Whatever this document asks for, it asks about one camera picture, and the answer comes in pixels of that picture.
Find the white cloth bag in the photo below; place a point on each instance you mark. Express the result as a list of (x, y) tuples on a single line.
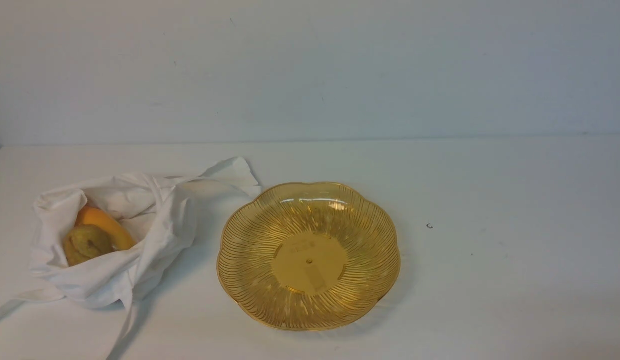
[(158, 209)]

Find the orange fruit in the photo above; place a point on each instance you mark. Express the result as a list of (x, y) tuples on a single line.
[(121, 239)]

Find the amber plastic flower plate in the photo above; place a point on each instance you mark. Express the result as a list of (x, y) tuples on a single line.
[(308, 257)]

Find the yellow-green pear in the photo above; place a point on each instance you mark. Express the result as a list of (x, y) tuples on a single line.
[(86, 242)]

